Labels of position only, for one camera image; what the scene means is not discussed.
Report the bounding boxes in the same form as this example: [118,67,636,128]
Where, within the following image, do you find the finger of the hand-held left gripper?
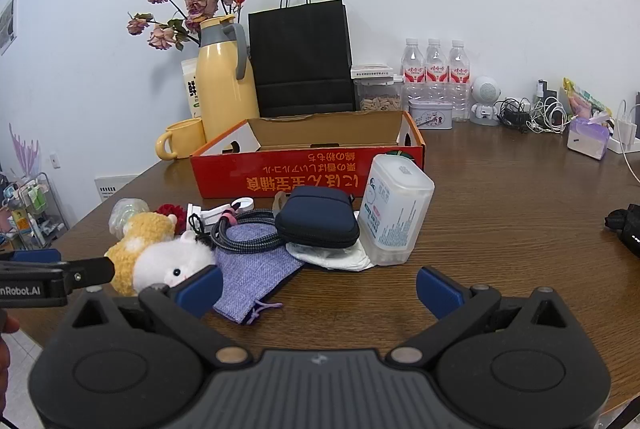
[60,256,116,292]
[0,249,62,267]

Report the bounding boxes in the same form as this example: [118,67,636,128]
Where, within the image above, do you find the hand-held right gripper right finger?
[387,266,571,367]

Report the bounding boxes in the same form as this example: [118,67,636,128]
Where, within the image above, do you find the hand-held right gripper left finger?
[70,265,251,370]

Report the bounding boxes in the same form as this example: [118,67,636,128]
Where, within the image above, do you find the white hamster plush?
[133,230,217,296]

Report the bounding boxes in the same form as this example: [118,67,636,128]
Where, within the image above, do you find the purple fabric pouch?
[212,221,306,326]

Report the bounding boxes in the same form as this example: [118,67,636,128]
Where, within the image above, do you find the clear plastic wrap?
[108,198,151,235]

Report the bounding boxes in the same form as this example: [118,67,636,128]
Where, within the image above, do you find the yellow hamster plush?
[103,212,177,297]

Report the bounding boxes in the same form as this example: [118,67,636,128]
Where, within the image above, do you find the red artificial rose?
[156,203,187,227]

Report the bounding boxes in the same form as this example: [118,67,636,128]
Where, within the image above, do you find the red cardboard box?
[189,110,426,200]

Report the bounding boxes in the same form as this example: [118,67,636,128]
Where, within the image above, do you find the navy zip pouch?
[274,186,361,251]

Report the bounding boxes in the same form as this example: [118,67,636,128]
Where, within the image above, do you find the person's left hand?
[0,315,21,405]

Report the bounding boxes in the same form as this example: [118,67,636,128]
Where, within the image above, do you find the metal storage cart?
[0,172,68,255]

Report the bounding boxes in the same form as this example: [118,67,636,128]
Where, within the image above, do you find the white clip device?
[186,196,254,235]

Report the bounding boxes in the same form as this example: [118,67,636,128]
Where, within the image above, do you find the white plastic jar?
[356,152,435,267]

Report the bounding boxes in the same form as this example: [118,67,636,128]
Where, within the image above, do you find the purple decorative branches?
[8,123,41,177]

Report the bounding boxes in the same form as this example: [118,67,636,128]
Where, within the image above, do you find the white face mask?
[286,241,373,271]

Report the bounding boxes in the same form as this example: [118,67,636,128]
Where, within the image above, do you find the yellow mug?
[155,118,207,160]

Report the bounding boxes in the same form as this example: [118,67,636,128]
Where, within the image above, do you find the lilac tin box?
[407,98,454,130]

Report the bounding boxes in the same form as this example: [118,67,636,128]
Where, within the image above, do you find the yellow thermos jug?
[195,14,261,144]

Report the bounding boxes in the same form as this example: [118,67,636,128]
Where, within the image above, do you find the clear food canister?
[354,76,404,112]

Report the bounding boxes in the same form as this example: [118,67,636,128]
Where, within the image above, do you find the white drink carton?
[181,58,203,120]

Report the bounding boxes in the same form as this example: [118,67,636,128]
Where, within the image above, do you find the white robot figure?
[470,75,502,126]

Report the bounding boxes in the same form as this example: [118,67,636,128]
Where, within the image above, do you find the purple tissue pack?
[566,116,612,161]

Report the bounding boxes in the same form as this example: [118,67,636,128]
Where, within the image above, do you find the clear water bottle red label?
[447,40,473,122]
[401,38,427,102]
[425,38,449,102]

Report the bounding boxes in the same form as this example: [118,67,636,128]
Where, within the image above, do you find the dark plug adapter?
[537,79,561,102]

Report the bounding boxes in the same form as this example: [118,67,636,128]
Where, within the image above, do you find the small white flat box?
[351,63,396,80]

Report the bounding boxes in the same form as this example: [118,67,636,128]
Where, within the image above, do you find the green yellow snack packet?
[562,77,613,120]

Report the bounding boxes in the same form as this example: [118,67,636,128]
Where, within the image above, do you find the white charger block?
[607,112,640,155]

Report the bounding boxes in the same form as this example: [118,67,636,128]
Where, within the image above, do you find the black paper bag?
[248,0,359,118]

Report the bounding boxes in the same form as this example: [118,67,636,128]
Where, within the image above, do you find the black braided cable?
[210,208,286,255]

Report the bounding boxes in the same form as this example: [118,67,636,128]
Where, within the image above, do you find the black cable bundle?
[497,98,533,132]

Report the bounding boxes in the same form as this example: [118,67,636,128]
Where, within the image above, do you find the white cable bundle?
[530,102,571,133]

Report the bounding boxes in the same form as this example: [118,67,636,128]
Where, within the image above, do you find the white charging cable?
[620,99,640,185]

